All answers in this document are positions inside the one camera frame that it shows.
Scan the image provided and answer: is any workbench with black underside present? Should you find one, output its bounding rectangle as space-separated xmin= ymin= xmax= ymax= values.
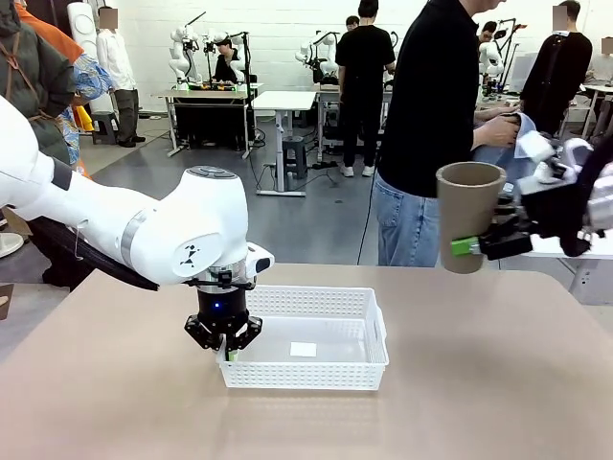
xmin=151 ymin=81 xmax=265 ymax=160

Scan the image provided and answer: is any white perforated plastic basket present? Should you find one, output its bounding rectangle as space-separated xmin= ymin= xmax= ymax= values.
xmin=216 ymin=286 xmax=390 ymax=393

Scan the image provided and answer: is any olive green jacket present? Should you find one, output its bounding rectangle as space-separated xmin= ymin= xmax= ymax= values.
xmin=0 ymin=0 xmax=78 ymax=167

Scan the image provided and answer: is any white tower air conditioner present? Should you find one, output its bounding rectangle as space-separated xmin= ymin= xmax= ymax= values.
xmin=66 ymin=2 xmax=119 ymax=116

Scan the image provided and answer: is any white side table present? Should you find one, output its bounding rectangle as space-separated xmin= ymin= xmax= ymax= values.
xmin=524 ymin=237 xmax=613 ymax=307

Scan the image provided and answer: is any brown cardboard piece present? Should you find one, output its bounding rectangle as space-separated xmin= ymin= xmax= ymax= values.
xmin=0 ymin=283 xmax=15 ymax=321

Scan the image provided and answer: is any blue patterned garment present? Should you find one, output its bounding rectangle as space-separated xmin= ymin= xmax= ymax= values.
xmin=59 ymin=52 xmax=115 ymax=165

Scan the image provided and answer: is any standing person in black clothes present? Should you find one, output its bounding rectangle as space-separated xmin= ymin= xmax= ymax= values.
xmin=334 ymin=0 xmax=398 ymax=178

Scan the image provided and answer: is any person in long black coat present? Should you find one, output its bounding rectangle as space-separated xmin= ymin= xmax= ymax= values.
xmin=519 ymin=2 xmax=595 ymax=136

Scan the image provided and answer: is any person's left hand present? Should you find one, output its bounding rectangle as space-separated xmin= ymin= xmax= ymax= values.
xmin=477 ymin=106 xmax=521 ymax=122

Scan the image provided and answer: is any black arm cable sleeve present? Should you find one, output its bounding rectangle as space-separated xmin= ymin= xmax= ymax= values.
xmin=558 ymin=133 xmax=607 ymax=258
xmin=28 ymin=216 xmax=160 ymax=293

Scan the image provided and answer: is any black left arm cable sleeve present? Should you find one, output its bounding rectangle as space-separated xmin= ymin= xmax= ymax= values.
xmin=28 ymin=216 xmax=160 ymax=293

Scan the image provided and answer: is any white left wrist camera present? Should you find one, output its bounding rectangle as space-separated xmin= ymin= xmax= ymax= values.
xmin=244 ymin=242 xmax=277 ymax=288

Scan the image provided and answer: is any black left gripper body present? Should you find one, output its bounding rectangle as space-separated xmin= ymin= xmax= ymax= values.
xmin=193 ymin=285 xmax=255 ymax=337

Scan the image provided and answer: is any seated person in black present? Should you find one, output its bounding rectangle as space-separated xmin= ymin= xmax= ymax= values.
xmin=210 ymin=33 xmax=251 ymax=86

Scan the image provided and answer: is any black hanging cable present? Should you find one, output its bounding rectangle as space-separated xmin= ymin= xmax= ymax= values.
xmin=355 ymin=148 xmax=385 ymax=267

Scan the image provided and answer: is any grey plastic stool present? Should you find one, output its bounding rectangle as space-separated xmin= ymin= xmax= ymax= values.
xmin=90 ymin=110 xmax=120 ymax=146
xmin=281 ymin=135 xmax=307 ymax=181

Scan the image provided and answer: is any white height-adjustable table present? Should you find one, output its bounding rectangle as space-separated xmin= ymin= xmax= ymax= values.
xmin=251 ymin=90 xmax=318 ymax=198

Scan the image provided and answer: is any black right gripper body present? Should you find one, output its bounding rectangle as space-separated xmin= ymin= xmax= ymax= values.
xmin=519 ymin=176 xmax=583 ymax=240

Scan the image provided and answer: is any light blue cleaning cloth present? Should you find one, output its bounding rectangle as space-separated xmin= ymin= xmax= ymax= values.
xmin=471 ymin=112 xmax=541 ymax=182

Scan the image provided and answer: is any person's right hand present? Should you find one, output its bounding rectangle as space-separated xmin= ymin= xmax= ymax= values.
xmin=471 ymin=116 xmax=521 ymax=150

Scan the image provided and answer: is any person in black sweater, jeans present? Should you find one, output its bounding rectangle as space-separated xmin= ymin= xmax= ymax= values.
xmin=373 ymin=0 xmax=509 ymax=268

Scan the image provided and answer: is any orange garment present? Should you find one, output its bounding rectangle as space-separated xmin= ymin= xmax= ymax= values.
xmin=13 ymin=0 xmax=95 ymax=179

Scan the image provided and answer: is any black right arm cable sleeve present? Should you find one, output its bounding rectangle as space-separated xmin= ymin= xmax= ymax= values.
xmin=558 ymin=133 xmax=607 ymax=258

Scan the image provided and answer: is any person in white shirt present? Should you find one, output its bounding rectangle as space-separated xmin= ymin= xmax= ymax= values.
xmin=95 ymin=7 xmax=148 ymax=149

